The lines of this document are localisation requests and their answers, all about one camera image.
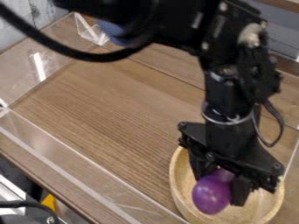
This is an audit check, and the clear acrylic corner bracket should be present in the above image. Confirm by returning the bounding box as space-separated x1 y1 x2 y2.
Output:
73 13 109 46

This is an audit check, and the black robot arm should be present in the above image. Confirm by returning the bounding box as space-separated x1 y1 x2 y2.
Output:
53 0 284 207

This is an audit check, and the brown wooden bowl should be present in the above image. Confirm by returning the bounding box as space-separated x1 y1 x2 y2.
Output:
169 147 285 224

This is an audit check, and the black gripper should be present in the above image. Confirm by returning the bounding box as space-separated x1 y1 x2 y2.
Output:
176 108 285 207

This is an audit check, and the purple toy eggplant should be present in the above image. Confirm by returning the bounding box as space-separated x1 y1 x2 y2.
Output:
190 168 234 214

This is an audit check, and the yellow black equipment base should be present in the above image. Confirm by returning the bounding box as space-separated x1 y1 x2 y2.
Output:
0 157 90 224

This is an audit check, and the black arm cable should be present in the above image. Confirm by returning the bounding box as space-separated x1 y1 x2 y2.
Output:
0 3 156 63

